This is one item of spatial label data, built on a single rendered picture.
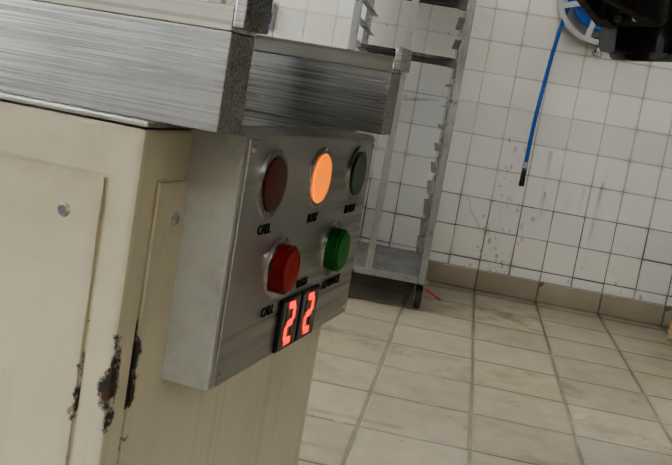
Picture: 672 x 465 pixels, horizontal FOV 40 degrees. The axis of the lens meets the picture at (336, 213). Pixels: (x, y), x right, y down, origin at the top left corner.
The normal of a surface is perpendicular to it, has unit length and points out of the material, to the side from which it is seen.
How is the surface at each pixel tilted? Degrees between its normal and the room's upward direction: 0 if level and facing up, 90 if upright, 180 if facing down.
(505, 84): 90
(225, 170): 90
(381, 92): 90
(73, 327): 90
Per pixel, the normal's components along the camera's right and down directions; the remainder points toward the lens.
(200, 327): -0.32, 0.07
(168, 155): 0.93, 0.20
